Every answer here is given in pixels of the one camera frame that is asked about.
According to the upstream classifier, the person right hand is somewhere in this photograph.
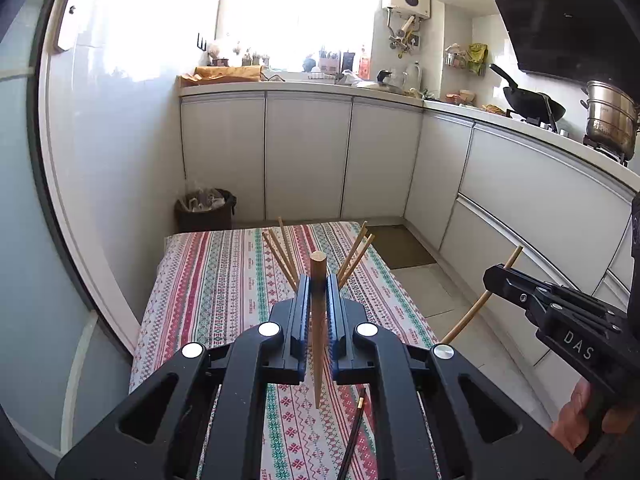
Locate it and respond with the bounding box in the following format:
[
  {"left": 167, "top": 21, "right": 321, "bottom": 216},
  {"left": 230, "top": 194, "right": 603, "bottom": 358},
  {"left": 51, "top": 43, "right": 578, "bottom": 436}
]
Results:
[{"left": 548, "top": 378, "right": 640, "bottom": 456}]

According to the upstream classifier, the black chopstick gold band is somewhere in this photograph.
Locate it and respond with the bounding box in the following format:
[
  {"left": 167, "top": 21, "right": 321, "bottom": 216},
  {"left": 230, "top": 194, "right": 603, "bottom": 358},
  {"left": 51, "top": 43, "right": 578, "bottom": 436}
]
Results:
[{"left": 336, "top": 387, "right": 367, "bottom": 480}]

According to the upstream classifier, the white electric kettle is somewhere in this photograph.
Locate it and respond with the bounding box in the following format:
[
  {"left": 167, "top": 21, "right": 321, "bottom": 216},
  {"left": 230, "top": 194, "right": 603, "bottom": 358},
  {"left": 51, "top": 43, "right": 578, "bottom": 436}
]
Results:
[{"left": 402, "top": 62, "right": 422, "bottom": 92}]

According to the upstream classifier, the red bottle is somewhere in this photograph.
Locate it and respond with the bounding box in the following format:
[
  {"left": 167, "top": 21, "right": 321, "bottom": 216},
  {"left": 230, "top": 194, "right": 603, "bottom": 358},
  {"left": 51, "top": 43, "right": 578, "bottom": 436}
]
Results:
[{"left": 358, "top": 44, "right": 371, "bottom": 80}]

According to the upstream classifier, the wooden chopstick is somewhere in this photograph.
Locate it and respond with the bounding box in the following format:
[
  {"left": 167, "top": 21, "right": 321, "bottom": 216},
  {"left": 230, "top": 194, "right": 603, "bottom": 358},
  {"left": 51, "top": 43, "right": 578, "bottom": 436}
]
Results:
[
  {"left": 336, "top": 221, "right": 368, "bottom": 281},
  {"left": 278, "top": 216, "right": 299, "bottom": 284},
  {"left": 338, "top": 234, "right": 375, "bottom": 289},
  {"left": 440, "top": 245, "right": 523, "bottom": 344},
  {"left": 262, "top": 229, "right": 298, "bottom": 292},
  {"left": 309, "top": 250, "right": 326, "bottom": 408}
]

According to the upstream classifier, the black wok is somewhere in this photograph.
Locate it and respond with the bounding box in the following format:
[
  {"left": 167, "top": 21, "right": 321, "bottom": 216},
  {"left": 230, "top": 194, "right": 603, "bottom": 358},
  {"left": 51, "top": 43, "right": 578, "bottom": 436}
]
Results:
[{"left": 489, "top": 63, "right": 565, "bottom": 133}]

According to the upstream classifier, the wooden chopstick in holder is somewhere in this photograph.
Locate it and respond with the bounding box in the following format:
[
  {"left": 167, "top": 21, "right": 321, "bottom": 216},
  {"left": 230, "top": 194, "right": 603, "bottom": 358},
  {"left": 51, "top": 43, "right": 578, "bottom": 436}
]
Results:
[
  {"left": 278, "top": 216, "right": 299, "bottom": 284},
  {"left": 336, "top": 221, "right": 368, "bottom": 281}
]

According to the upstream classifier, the black trash bin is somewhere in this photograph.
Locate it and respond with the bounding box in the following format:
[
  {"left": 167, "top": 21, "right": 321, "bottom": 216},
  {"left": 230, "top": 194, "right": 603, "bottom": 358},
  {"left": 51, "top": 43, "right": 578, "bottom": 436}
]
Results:
[{"left": 174, "top": 188, "right": 236, "bottom": 233}]

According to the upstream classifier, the patterned striped tablecloth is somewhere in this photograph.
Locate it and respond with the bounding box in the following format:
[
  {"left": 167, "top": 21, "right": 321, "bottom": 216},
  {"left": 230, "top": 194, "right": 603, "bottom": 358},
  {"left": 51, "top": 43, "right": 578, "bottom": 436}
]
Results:
[{"left": 128, "top": 219, "right": 442, "bottom": 480}]

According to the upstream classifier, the black range hood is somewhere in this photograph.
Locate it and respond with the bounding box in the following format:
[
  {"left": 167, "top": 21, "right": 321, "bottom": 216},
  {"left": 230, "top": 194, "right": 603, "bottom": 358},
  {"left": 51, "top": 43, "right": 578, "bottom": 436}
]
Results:
[{"left": 495, "top": 0, "right": 639, "bottom": 100}]

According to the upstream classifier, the window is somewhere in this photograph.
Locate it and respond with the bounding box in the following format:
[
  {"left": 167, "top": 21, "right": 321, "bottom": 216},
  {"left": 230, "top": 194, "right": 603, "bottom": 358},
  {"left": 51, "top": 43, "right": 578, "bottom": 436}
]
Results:
[{"left": 216, "top": 0, "right": 381, "bottom": 72}]

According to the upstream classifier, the stainless steel steamer pot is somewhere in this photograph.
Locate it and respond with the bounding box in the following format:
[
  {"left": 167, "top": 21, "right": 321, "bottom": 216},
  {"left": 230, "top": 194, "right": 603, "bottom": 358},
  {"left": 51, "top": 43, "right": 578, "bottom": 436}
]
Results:
[{"left": 580, "top": 80, "right": 639, "bottom": 165}]

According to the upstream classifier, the pink perforated utensil holder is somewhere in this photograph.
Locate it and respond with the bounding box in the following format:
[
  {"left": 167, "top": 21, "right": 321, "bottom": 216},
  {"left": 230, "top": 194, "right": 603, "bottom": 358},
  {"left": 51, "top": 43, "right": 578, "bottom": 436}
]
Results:
[{"left": 294, "top": 273, "right": 345, "bottom": 316}]

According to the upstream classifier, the brown floor mat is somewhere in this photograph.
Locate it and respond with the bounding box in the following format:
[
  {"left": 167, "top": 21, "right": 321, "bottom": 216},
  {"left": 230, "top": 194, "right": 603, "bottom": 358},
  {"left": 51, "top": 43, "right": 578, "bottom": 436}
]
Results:
[{"left": 369, "top": 226, "right": 436, "bottom": 270}]

